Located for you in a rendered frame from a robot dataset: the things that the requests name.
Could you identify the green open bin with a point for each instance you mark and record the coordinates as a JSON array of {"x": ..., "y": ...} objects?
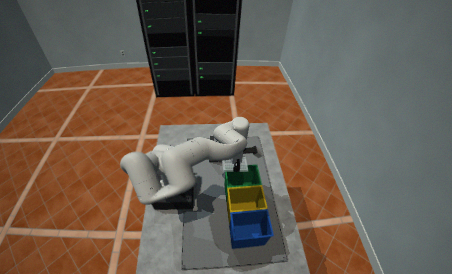
[{"x": 242, "y": 178}]

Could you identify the blue bin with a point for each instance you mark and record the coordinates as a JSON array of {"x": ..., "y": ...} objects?
[{"x": 251, "y": 224}]

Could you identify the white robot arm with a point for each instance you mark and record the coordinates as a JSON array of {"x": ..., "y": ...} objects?
[{"x": 177, "y": 161}]

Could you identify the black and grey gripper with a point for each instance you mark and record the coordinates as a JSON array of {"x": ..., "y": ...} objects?
[{"x": 238, "y": 158}]

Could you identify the yellow bin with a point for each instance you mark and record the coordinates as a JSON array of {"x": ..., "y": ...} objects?
[{"x": 246, "y": 198}]

